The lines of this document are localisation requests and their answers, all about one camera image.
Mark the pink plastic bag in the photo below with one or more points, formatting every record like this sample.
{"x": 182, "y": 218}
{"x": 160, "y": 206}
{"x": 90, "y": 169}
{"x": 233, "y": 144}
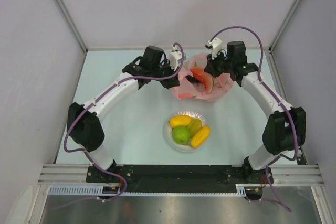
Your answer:
{"x": 186, "y": 90}

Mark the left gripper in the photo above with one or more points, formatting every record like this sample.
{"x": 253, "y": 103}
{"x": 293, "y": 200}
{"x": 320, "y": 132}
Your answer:
{"x": 173, "y": 81}

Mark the white cable duct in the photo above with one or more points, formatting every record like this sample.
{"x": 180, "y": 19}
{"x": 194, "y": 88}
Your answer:
{"x": 107, "y": 191}

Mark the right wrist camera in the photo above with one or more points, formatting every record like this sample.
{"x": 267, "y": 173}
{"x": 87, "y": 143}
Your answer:
{"x": 215, "y": 46}

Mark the green fake apple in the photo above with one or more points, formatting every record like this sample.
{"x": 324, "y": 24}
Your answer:
{"x": 180, "y": 135}

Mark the yellow fake mango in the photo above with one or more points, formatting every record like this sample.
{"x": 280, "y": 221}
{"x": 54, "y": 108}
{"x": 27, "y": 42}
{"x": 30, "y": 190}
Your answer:
{"x": 180, "y": 120}

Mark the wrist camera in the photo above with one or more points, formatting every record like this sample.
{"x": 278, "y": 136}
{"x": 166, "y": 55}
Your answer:
{"x": 175, "y": 58}
{"x": 215, "y": 46}

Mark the fake watermelon slice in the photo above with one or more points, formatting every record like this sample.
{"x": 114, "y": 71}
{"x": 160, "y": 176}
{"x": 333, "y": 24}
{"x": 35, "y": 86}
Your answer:
{"x": 205, "y": 78}

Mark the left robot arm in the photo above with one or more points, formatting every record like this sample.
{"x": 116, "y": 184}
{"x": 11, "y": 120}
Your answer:
{"x": 84, "y": 121}

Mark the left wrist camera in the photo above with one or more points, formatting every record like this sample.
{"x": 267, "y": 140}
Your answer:
{"x": 175, "y": 58}

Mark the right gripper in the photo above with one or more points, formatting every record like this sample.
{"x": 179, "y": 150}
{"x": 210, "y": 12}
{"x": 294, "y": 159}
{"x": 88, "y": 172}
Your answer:
{"x": 210, "y": 66}

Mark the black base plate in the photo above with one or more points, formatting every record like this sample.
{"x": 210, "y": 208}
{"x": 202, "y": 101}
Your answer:
{"x": 189, "y": 179}

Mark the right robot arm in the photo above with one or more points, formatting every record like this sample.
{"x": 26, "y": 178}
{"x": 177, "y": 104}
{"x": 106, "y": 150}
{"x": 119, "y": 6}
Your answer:
{"x": 285, "y": 129}

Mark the dark fake grapes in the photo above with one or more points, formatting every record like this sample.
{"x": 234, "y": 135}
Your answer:
{"x": 192, "y": 80}

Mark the white paper plate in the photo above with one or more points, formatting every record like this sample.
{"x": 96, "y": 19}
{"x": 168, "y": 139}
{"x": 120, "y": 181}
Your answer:
{"x": 167, "y": 132}

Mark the orange fake fruit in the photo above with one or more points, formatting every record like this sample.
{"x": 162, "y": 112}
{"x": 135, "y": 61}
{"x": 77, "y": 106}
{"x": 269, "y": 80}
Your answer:
{"x": 200, "y": 137}

